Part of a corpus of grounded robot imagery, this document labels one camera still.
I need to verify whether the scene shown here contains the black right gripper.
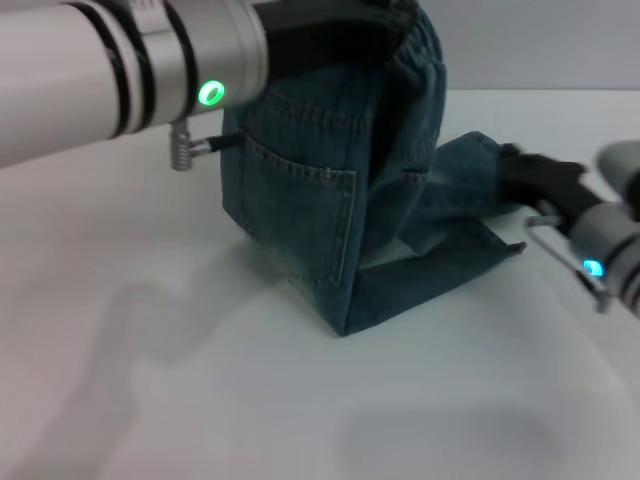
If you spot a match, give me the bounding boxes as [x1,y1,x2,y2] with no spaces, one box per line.
[498,143,622,222]

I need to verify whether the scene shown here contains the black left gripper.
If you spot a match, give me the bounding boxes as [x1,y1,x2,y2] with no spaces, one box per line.
[251,0,427,84]

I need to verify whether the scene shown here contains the blue denim shorts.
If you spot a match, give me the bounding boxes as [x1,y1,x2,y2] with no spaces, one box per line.
[219,4,527,339]

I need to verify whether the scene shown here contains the right arm connector cable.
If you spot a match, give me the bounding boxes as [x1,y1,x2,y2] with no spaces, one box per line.
[525,213,612,314]

